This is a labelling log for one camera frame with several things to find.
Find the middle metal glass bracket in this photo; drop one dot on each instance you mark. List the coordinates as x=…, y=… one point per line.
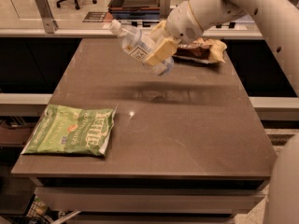
x=164, y=8

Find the brown yellow snack bag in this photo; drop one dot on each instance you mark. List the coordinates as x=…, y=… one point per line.
x=202, y=50

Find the left metal glass bracket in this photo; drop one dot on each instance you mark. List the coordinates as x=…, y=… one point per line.
x=49, y=23

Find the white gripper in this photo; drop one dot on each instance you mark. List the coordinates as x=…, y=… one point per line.
x=181, y=24

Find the green kettle chips bag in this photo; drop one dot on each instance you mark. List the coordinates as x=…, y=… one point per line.
x=68, y=130

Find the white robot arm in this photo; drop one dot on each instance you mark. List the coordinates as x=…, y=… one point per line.
x=278, y=22

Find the wire basket under table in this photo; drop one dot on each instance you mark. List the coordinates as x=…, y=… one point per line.
x=40, y=213

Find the metal glass bracket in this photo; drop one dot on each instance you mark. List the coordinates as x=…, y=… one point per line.
x=164, y=8
x=49, y=23

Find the clear plastic water bottle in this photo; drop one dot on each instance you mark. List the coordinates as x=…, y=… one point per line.
x=139, y=46

